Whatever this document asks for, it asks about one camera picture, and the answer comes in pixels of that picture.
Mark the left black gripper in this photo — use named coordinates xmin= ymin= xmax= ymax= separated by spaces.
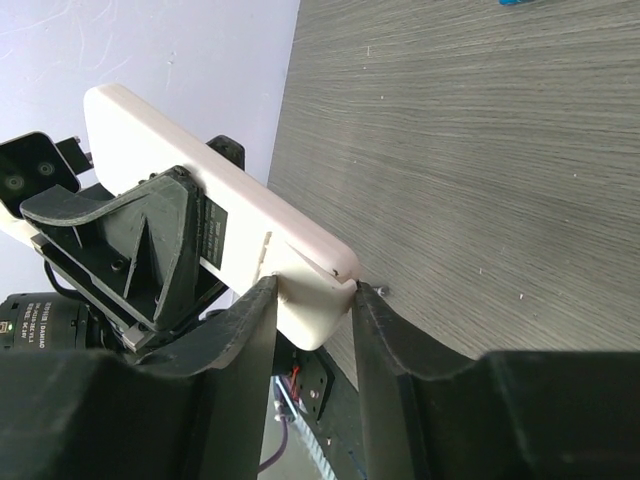
xmin=21 ymin=134 xmax=229 ymax=355

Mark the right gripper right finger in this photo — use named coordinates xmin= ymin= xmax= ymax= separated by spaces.
xmin=352 ymin=282 xmax=473 ymax=479

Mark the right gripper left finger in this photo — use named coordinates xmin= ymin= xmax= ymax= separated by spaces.
xmin=140 ymin=276 xmax=278 ymax=479

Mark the white remote control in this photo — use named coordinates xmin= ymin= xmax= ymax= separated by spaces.
xmin=83 ymin=84 xmax=360 ymax=351

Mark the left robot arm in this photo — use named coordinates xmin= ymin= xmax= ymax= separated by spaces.
xmin=1 ymin=132 xmax=227 ymax=357

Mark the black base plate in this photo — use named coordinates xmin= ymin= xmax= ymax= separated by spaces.
xmin=294 ymin=348 xmax=368 ymax=479

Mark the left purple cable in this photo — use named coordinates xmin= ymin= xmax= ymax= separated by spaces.
xmin=257 ymin=399 xmax=294 ymax=471

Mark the white slotted cable duct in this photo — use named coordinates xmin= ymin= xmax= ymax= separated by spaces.
xmin=273 ymin=376 xmax=336 ymax=479

